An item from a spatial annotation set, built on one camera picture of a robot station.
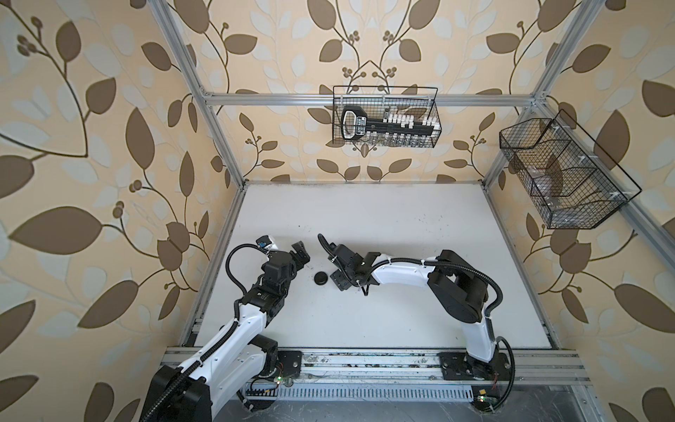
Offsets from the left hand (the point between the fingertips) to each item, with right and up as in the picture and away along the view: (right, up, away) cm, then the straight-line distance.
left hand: (294, 247), depth 83 cm
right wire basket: (+81, +19, -11) cm, 83 cm away
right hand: (+16, -11, +9) cm, 21 cm away
